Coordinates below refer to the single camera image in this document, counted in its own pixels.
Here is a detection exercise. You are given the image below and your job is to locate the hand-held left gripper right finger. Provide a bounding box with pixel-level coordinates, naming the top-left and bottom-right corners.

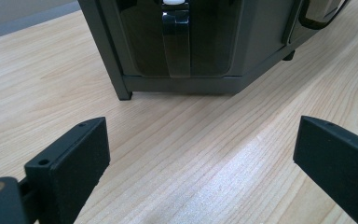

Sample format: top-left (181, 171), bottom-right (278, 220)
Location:
top-left (292, 115), bottom-right (358, 224)

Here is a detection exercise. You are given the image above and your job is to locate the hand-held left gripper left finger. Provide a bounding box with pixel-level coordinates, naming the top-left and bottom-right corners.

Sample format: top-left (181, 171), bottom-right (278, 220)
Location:
top-left (23, 116), bottom-right (112, 224)

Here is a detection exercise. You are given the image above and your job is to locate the dark grey corner rack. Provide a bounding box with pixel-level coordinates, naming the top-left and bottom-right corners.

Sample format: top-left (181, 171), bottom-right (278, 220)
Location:
top-left (77, 0), bottom-right (352, 102)

